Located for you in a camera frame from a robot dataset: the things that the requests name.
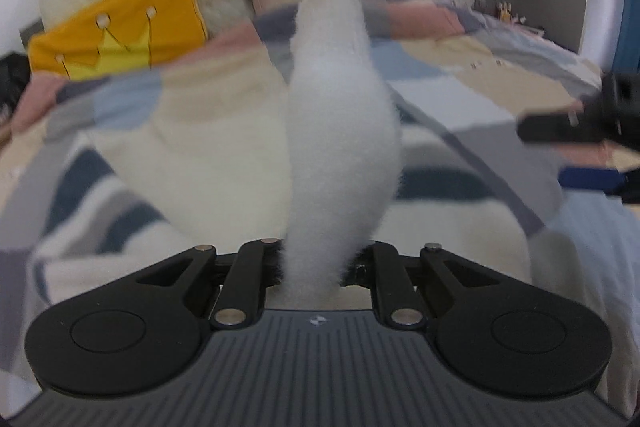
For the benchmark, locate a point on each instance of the dark grey wall plate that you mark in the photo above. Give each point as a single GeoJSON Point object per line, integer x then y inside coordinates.
{"type": "Point", "coordinates": [30, 31]}

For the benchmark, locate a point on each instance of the patchwork blanket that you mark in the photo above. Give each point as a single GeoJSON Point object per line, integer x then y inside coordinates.
{"type": "Point", "coordinates": [475, 82]}

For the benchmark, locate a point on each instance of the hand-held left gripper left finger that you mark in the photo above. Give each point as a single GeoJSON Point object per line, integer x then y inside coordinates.
{"type": "Point", "coordinates": [252, 267]}

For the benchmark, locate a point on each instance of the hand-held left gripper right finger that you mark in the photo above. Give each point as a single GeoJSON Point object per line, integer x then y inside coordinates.
{"type": "Point", "coordinates": [387, 272]}

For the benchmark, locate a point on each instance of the small figurines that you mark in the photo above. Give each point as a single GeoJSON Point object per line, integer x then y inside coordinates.
{"type": "Point", "coordinates": [505, 11]}

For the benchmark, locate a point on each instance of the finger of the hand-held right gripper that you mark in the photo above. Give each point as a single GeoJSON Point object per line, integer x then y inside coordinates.
{"type": "Point", "coordinates": [590, 179]}
{"type": "Point", "coordinates": [550, 127]}

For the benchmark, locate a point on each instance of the white fluffy pillow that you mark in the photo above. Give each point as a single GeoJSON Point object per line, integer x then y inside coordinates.
{"type": "Point", "coordinates": [225, 14]}

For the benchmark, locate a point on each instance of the cream striped sweater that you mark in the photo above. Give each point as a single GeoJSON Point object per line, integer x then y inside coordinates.
{"type": "Point", "coordinates": [340, 132]}

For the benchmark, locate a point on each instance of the black clothes pile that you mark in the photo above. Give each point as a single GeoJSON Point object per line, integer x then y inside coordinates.
{"type": "Point", "coordinates": [10, 77]}

